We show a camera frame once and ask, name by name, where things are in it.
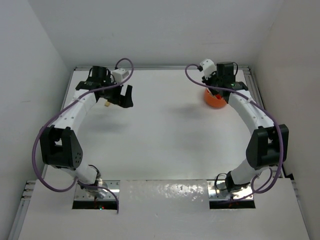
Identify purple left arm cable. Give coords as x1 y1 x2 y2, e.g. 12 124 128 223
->
32 58 135 214

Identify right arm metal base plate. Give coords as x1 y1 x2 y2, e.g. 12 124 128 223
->
207 179 254 202

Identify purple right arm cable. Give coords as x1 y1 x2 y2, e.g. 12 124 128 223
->
184 63 286 202

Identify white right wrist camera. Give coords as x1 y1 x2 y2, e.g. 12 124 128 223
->
199 59 217 79

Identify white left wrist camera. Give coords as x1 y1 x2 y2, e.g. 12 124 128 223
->
111 68 129 83

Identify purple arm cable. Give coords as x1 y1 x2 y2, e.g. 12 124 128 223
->
184 63 286 202
32 58 135 214

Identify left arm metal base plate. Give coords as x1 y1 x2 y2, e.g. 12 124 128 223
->
74 180 120 201

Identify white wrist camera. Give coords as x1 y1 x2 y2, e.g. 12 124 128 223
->
199 59 217 79
111 68 129 83

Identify orange round compartment container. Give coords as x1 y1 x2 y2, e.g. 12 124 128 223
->
204 88 227 109

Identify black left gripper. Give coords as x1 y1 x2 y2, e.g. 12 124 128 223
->
101 77 132 108

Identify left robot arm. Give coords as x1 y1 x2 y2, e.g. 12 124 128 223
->
39 66 134 187

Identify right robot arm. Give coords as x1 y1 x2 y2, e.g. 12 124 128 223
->
199 59 289 193

